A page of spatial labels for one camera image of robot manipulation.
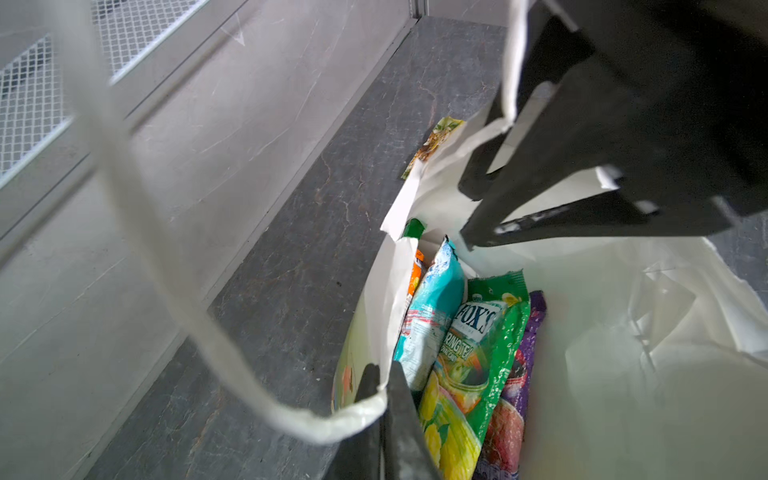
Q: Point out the white floral paper bag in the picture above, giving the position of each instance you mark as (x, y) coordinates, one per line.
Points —
(653, 363)

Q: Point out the purple Fox's berries candy bag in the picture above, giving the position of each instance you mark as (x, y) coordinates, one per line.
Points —
(500, 454)

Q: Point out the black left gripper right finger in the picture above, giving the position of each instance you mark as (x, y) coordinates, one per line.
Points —
(404, 453)

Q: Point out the yellow chips snack bag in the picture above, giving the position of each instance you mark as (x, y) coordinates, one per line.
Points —
(440, 133)

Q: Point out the teal snack packet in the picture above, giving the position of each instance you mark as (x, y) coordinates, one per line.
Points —
(435, 302)

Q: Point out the white wire mesh basket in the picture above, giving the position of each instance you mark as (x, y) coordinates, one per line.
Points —
(36, 85)

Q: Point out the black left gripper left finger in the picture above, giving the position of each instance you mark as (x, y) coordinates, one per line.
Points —
(358, 457)

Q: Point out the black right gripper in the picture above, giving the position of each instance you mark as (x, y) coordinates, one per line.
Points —
(672, 78)

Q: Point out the green Fox's candy bag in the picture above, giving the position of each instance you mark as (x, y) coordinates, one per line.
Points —
(472, 366)

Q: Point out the orange snack packet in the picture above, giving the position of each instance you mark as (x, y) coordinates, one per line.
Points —
(417, 272)

